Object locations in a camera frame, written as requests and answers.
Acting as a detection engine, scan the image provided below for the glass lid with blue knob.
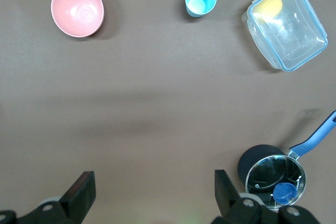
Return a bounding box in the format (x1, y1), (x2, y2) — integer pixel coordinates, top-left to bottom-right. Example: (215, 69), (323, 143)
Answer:
(245, 154), (307, 210)

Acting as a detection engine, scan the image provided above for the clear plastic food container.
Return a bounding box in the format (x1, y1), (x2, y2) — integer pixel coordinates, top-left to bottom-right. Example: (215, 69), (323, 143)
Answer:
(241, 0), (329, 72)

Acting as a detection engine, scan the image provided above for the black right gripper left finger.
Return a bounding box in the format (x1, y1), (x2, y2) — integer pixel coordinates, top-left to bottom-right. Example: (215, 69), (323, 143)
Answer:
(0, 170), (96, 224)

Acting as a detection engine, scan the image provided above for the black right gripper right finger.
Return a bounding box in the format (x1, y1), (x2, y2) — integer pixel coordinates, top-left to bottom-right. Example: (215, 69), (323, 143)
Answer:
(212, 169), (320, 224)

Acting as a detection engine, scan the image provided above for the black saucepan with blue handle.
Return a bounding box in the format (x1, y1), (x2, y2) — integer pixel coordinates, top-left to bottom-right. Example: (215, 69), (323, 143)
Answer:
(237, 110), (336, 210)

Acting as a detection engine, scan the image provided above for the pink bowl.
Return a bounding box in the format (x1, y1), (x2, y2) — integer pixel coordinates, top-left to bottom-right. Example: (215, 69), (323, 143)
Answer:
(50, 0), (105, 38)

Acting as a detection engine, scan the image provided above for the round yellow food piece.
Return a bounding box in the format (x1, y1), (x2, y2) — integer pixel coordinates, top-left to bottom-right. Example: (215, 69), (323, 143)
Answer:
(253, 0), (284, 24)

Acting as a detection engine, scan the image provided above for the brown table cover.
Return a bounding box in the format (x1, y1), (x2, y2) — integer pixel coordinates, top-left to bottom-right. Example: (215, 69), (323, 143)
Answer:
(0, 0), (336, 224)

